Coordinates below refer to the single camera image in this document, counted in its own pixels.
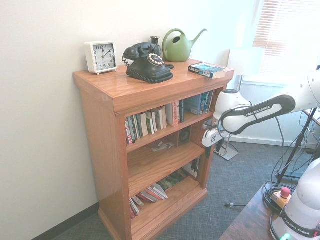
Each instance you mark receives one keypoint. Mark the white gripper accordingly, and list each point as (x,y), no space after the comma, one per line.
(212,138)

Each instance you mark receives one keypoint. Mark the blue black paperback book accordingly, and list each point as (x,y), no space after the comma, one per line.
(206,70)

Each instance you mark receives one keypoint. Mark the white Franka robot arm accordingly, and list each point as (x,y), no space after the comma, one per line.
(257,112)

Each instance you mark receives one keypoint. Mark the white illustrated book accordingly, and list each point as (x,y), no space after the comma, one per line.
(192,170)

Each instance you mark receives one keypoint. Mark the small black speaker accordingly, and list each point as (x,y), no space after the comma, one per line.
(185,136)

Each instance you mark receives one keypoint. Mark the blue grey paperback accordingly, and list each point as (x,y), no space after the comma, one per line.
(193,105)

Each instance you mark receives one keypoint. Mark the blue white-lettered book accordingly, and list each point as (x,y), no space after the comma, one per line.
(207,101)

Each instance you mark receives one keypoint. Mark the dark blue book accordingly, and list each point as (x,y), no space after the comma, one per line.
(181,111)

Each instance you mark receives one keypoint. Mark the loose paper pile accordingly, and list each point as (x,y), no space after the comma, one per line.
(162,146)

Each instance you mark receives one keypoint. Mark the orange lettered book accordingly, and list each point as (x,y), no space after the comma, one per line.
(176,113)

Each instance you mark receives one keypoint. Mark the dark green flat book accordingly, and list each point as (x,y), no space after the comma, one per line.
(172,181)

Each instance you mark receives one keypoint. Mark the black white spine book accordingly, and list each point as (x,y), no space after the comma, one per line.
(154,120)

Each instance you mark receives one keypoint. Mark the green white book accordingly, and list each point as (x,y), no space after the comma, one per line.
(150,123)

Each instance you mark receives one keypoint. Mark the white spine paperback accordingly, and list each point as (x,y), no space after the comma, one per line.
(158,191)

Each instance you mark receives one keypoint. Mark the white page-edge book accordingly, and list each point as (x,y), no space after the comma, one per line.
(144,123)

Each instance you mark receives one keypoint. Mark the green spine book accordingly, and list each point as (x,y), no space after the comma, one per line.
(138,126)

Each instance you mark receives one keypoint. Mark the red spine paperback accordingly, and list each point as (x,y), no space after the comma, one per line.
(147,196)

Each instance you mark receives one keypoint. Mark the red emergency stop button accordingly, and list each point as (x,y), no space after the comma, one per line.
(285,192)

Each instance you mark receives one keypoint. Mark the wooden bookshelf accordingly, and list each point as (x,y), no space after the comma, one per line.
(155,87)

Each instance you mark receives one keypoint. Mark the dark red spine book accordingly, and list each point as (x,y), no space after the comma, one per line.
(128,131)

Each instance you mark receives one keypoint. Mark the white floor lamp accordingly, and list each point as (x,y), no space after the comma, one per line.
(246,61)

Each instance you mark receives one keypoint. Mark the grey cover paperback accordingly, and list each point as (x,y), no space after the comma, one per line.
(134,208)

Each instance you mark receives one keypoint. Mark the black rotary telephone base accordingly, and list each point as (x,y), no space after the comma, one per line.
(150,71)

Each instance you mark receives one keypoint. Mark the green watering can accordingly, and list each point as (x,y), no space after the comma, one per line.
(177,52)

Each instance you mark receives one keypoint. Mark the black vase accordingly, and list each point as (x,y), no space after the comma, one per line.
(155,41)

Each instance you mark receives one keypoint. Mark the black telephone handset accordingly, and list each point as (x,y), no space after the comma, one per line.
(140,50)

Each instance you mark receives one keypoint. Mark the white window blind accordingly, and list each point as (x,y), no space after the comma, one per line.
(287,37)

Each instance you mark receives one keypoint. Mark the white square alarm clock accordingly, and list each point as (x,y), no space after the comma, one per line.
(102,56)

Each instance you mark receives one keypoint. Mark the black camera tripod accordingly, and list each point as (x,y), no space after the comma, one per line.
(297,145)

